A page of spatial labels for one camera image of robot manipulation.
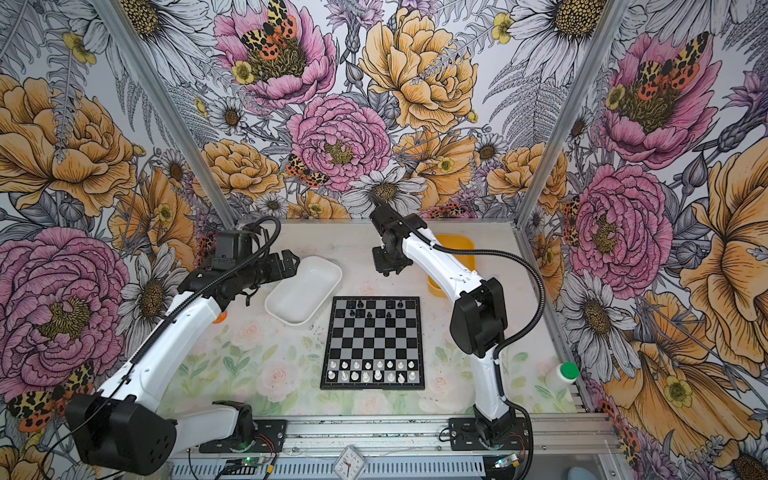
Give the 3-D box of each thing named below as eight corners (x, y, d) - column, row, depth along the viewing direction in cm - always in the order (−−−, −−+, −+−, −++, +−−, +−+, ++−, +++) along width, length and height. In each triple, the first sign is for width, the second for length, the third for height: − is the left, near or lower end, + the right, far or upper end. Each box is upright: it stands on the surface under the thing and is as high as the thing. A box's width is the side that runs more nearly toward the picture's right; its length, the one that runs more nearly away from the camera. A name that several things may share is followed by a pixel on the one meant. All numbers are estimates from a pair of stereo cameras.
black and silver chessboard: (321, 390, 83) (319, 387, 81) (334, 300, 101) (333, 296, 99) (424, 390, 83) (425, 387, 81) (418, 301, 102) (419, 296, 99)
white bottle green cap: (544, 391, 83) (560, 379, 75) (539, 374, 86) (554, 361, 78) (564, 391, 83) (583, 379, 75) (558, 374, 86) (576, 361, 78)
